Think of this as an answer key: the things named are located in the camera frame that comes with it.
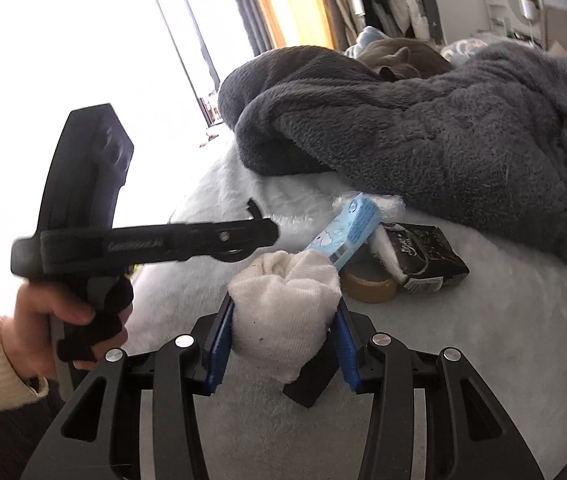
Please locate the white cloth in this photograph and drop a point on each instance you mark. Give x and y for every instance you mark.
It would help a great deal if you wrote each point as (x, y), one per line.
(283, 305)

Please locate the dark window frame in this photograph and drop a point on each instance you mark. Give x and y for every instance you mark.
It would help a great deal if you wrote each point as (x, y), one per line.
(198, 70)

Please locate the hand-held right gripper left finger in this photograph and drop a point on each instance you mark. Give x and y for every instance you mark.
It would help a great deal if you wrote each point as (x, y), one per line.
(221, 345)

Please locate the brown tape roll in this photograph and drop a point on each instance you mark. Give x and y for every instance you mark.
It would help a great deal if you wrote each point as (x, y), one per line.
(368, 290)

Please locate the light blue printed bedding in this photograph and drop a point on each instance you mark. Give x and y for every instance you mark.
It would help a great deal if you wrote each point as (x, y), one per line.
(463, 50)

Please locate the grey curtain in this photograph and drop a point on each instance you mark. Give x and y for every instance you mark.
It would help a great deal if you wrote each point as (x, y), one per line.
(246, 5)

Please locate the black packet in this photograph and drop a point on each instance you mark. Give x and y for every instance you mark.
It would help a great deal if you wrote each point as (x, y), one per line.
(428, 255)

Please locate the white shelf organizer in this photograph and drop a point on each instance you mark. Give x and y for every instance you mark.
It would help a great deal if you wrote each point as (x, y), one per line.
(496, 20)

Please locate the person's dark clothing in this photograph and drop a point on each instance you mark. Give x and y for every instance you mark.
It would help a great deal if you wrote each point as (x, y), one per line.
(3, 440)

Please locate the grey cat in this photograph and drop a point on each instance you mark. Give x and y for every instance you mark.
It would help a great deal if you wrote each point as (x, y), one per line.
(393, 55)

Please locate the person's left hand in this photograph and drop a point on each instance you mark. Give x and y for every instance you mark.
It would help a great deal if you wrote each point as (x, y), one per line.
(33, 310)

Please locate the blue packet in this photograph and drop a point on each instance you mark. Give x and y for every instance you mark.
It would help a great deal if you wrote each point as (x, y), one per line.
(348, 230)

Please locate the grey fleece blanket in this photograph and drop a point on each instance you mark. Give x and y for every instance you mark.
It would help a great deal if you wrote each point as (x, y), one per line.
(438, 135)

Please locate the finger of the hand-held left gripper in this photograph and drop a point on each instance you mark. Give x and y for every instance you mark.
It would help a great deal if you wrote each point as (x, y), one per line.
(223, 237)

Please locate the yellow curtain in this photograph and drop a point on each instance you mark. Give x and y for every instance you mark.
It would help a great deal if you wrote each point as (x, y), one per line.
(293, 0)

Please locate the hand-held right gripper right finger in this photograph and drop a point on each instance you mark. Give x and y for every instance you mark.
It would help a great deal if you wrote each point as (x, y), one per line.
(348, 355)

